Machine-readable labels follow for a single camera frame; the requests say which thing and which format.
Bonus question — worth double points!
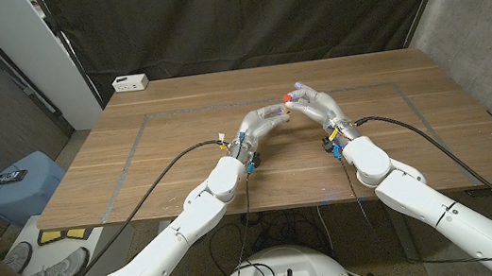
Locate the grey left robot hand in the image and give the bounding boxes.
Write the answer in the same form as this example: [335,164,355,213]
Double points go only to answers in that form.
[226,102,298,165]

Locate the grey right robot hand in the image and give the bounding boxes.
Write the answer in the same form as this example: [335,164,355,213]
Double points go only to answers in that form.
[282,75,363,151]

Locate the black backdrop curtain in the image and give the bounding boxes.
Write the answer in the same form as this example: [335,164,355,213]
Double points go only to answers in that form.
[40,0,471,100]

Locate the white power strip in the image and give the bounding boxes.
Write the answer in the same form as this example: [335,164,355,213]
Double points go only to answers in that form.
[111,72,151,95]

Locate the white table leg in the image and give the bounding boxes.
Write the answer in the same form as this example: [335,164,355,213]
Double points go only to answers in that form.
[156,219,175,234]

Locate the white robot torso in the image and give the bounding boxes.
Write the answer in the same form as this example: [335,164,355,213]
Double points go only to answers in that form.
[213,237,354,276]

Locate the grey table leg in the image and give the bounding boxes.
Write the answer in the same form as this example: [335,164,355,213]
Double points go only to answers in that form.
[385,204,421,267]

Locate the black desk control panel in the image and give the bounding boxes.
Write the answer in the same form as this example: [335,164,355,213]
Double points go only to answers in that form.
[466,185,492,200]

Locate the white pillar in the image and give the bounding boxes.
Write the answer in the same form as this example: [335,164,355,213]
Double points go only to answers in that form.
[0,0,106,142]

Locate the blue stool with phone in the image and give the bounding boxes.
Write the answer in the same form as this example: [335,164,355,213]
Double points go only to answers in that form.
[0,148,72,229]

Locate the black phone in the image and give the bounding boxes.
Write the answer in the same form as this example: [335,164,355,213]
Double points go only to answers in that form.
[0,169,29,185]

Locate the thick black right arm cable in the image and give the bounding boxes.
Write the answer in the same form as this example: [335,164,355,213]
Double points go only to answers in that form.
[353,99,492,265]

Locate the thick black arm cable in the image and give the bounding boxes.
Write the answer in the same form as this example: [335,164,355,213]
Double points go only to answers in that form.
[353,99,492,265]
[1,138,244,276]

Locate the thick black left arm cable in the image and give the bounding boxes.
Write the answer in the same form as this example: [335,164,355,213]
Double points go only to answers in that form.
[1,138,244,276]

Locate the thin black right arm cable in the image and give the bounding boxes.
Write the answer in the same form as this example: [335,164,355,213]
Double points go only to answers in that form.
[337,134,492,276]

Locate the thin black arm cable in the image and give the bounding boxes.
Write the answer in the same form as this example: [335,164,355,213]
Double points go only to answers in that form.
[218,173,263,276]
[337,134,492,276]

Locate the black floor cables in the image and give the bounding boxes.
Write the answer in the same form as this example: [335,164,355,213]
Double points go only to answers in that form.
[203,202,335,276]

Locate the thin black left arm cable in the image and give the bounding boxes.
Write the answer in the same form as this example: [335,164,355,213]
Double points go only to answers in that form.
[218,173,263,276]

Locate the black wall rail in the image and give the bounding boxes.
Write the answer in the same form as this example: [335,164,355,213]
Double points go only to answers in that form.
[0,0,76,146]

